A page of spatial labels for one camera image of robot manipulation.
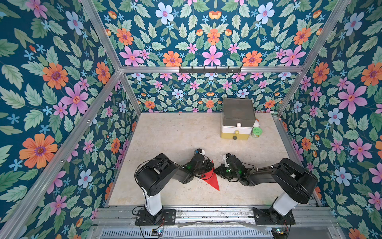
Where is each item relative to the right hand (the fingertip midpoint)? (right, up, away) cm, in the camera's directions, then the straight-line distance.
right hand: (213, 172), depth 88 cm
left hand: (+2, +4, +2) cm, 5 cm away
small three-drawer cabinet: (+15, +33, 0) cm, 36 cm away
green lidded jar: (+32, +24, +15) cm, 42 cm away
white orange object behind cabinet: (+34, +30, +20) cm, 50 cm away
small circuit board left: (-29, -24, -17) cm, 42 cm away
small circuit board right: (+31, -24, -17) cm, 42 cm away
